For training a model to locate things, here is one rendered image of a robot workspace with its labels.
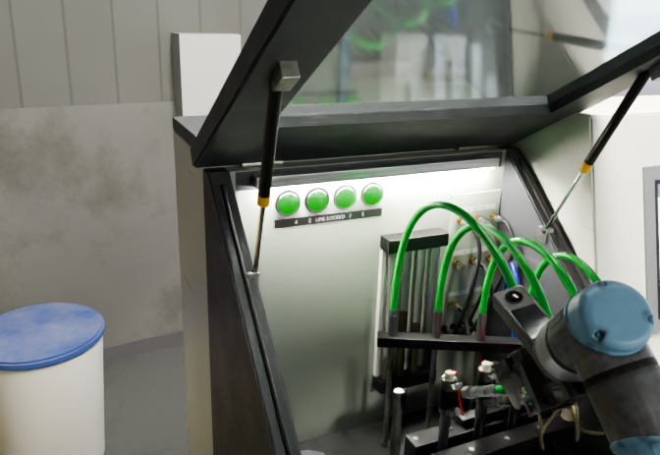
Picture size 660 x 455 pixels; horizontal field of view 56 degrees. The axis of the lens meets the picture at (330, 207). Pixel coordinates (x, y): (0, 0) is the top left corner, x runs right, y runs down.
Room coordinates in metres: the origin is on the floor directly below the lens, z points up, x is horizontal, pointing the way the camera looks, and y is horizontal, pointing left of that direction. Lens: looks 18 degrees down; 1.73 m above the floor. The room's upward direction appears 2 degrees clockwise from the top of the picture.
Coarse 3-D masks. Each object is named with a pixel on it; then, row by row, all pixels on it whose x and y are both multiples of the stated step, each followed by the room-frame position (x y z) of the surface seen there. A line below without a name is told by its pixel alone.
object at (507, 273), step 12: (432, 204) 1.01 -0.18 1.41; (444, 204) 0.98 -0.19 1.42; (420, 216) 1.06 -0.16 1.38; (468, 216) 0.93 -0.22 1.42; (408, 228) 1.08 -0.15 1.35; (480, 228) 0.90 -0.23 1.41; (408, 240) 1.10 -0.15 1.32; (492, 240) 0.88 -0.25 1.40; (492, 252) 0.86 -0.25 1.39; (396, 264) 1.11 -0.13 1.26; (504, 264) 0.84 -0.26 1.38; (396, 276) 1.11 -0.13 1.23; (504, 276) 0.83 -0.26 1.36; (396, 288) 1.12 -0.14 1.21; (396, 300) 1.12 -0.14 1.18; (396, 312) 1.12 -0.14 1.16
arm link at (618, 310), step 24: (600, 288) 0.56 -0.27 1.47; (624, 288) 0.56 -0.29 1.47; (576, 312) 0.55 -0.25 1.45; (600, 312) 0.54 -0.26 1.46; (624, 312) 0.54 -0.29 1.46; (648, 312) 0.54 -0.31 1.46; (552, 336) 0.60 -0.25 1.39; (576, 336) 0.55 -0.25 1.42; (600, 336) 0.53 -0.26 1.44; (624, 336) 0.52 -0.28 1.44; (648, 336) 0.53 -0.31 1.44; (576, 360) 0.55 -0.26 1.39; (600, 360) 0.53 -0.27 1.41; (624, 360) 0.52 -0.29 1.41
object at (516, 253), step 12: (468, 228) 1.05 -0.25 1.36; (492, 228) 0.99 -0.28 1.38; (456, 240) 1.08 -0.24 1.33; (504, 240) 0.96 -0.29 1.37; (516, 252) 0.94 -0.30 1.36; (444, 264) 1.11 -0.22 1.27; (528, 264) 0.92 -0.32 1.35; (444, 276) 1.11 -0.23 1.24; (528, 276) 0.90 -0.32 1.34; (540, 288) 0.88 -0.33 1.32; (540, 300) 0.87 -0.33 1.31; (432, 324) 1.12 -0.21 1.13; (432, 336) 1.12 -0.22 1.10; (504, 396) 0.92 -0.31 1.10
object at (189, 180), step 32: (192, 128) 1.21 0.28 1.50; (192, 192) 1.17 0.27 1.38; (192, 224) 1.18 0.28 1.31; (192, 256) 1.20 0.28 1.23; (192, 288) 1.21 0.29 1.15; (192, 320) 1.22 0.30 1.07; (192, 352) 1.24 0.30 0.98; (192, 384) 1.25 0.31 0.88; (192, 416) 1.27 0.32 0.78; (192, 448) 1.29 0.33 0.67
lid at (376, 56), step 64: (320, 0) 0.64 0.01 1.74; (384, 0) 0.70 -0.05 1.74; (448, 0) 0.73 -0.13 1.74; (512, 0) 0.76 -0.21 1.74; (576, 0) 0.80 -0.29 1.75; (640, 0) 0.83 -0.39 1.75; (256, 64) 0.74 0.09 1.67; (320, 64) 0.82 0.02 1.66; (384, 64) 0.86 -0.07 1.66; (448, 64) 0.90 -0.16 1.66; (512, 64) 0.95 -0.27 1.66; (576, 64) 1.01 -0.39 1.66; (640, 64) 1.02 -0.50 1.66; (256, 128) 0.94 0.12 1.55; (320, 128) 1.00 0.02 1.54; (384, 128) 1.07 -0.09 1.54; (448, 128) 1.15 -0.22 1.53; (512, 128) 1.24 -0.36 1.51
